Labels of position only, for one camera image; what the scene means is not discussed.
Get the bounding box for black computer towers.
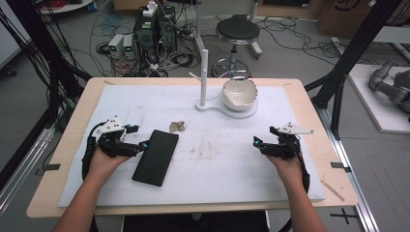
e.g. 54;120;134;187
132;5;178;63

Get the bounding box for white hook stand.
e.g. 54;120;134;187
188;48;259;120

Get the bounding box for bunch of keys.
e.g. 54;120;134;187
168;120;189;133

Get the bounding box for white foam mat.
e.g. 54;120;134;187
57;84;326;208

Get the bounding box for person's right hand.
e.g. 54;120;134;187
267;154;307;191

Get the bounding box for white platform board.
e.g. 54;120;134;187
347;63;410;134

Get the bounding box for black phone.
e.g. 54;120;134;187
132;129;180;188

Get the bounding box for grey power supply unit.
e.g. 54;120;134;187
107;33;126;60
122;34;135;60

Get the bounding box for black seat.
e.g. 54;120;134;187
122;210;271;232

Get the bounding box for black round stool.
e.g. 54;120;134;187
211;16;261;79

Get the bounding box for black frame post with cables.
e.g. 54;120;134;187
0;0;93;130

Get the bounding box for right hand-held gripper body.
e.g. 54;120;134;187
259;122;315;160

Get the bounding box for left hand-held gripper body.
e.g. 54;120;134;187
95;115;143;159

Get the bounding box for white power strip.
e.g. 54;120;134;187
142;0;160;18

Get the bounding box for person's left hand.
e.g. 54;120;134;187
87;148;131;184

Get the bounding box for right hand-held gripper cable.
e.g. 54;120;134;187
278;136;311;232

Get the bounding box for hand-held gripper cable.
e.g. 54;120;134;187
81;121;108;182
278;136;311;232

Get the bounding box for left hand-held gripper cable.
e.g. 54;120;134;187
81;121;108;182

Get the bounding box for wooden table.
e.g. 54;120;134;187
26;76;360;219

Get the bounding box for white eggshell bowl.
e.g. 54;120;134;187
220;76;259;112

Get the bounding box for aluminium rail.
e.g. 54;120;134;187
0;125;56;216
315;105;381;232

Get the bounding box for cardboard box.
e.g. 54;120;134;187
316;0;376;41

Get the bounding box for thin wooden stick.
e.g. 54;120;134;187
321;179;346;203

